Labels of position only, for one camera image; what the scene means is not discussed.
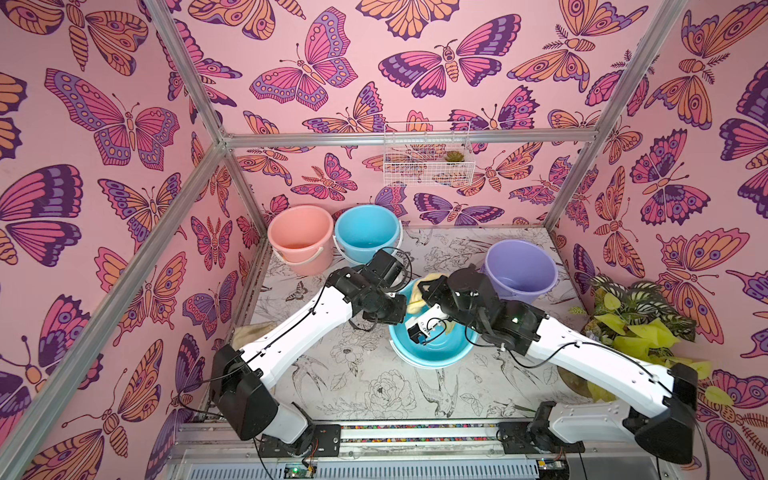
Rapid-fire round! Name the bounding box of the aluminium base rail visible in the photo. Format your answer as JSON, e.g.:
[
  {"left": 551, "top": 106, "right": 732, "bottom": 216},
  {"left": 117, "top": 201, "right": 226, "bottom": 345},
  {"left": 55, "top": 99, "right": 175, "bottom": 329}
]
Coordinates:
[{"left": 159, "top": 419, "right": 686, "bottom": 479}]

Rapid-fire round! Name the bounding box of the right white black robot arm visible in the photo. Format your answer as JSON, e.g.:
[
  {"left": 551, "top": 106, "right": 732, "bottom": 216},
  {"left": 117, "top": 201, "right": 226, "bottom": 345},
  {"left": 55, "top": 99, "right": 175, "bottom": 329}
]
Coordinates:
[{"left": 414, "top": 268, "right": 698, "bottom": 465}]

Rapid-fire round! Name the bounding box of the purple plastic bucket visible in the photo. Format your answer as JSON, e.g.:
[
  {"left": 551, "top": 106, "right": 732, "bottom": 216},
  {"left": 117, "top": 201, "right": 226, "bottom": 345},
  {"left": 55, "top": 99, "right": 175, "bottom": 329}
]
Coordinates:
[{"left": 483, "top": 239, "right": 558, "bottom": 304}]

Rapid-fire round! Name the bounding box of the green leafy potted plant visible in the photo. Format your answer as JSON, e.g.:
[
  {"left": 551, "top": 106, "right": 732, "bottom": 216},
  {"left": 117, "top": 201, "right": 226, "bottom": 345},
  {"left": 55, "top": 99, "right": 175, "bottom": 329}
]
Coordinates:
[{"left": 582, "top": 274, "right": 735, "bottom": 406}]

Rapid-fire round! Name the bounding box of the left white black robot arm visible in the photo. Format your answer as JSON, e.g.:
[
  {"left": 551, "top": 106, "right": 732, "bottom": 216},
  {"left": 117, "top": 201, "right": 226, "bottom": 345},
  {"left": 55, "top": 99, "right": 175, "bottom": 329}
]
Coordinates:
[{"left": 209, "top": 247, "right": 412, "bottom": 456}]

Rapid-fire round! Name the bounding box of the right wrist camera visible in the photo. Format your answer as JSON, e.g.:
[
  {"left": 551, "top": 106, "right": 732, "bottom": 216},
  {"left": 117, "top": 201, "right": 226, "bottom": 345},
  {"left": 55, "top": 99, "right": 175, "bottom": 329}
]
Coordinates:
[{"left": 405, "top": 306, "right": 448, "bottom": 345}]

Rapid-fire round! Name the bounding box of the white wire wall basket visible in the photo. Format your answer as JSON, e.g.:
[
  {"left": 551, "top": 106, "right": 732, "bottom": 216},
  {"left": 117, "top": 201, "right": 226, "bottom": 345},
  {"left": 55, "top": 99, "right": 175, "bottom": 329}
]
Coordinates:
[{"left": 381, "top": 128, "right": 476, "bottom": 189}]

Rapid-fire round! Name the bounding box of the beige worn cloth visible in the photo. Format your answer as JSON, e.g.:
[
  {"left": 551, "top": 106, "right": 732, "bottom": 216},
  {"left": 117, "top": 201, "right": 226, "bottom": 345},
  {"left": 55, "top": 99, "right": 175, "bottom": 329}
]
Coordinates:
[{"left": 231, "top": 322, "right": 278, "bottom": 350}]

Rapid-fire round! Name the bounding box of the small green succulent plant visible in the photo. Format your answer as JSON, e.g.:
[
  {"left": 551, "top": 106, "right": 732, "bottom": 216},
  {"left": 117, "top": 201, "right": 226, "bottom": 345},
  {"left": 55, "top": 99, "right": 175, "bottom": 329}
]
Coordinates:
[{"left": 444, "top": 150, "right": 465, "bottom": 163}]

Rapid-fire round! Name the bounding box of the blue bucket white handle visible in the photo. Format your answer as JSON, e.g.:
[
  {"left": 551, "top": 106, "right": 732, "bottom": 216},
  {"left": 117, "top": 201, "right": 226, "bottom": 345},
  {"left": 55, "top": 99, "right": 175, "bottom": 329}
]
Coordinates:
[{"left": 333, "top": 204, "right": 403, "bottom": 265}]

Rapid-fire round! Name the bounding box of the pink plastic bucket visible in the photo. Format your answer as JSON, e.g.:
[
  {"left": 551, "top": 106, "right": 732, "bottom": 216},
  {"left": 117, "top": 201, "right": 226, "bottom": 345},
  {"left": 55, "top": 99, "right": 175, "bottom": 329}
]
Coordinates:
[{"left": 267, "top": 205, "right": 334, "bottom": 276}]

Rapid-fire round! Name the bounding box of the yellow microfiber cloth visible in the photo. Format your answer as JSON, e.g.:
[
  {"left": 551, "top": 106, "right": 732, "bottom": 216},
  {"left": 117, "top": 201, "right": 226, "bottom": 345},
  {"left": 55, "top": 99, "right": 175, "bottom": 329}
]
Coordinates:
[{"left": 406, "top": 273, "right": 446, "bottom": 315}]

